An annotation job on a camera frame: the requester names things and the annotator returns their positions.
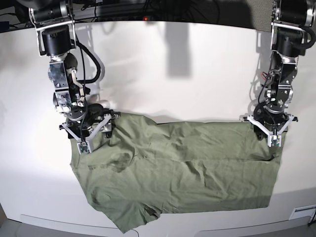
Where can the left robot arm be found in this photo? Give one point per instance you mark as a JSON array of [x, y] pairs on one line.
[[291, 36]]

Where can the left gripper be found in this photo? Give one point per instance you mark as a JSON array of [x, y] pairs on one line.
[[263, 115]]

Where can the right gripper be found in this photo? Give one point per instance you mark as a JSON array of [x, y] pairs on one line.
[[90, 118]]

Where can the olive green T-shirt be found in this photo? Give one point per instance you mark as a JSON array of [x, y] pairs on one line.
[[147, 169]]

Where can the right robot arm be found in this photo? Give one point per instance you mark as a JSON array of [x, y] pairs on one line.
[[54, 24]]

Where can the white label sticker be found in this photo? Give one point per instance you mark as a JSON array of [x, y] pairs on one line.
[[300, 212]]

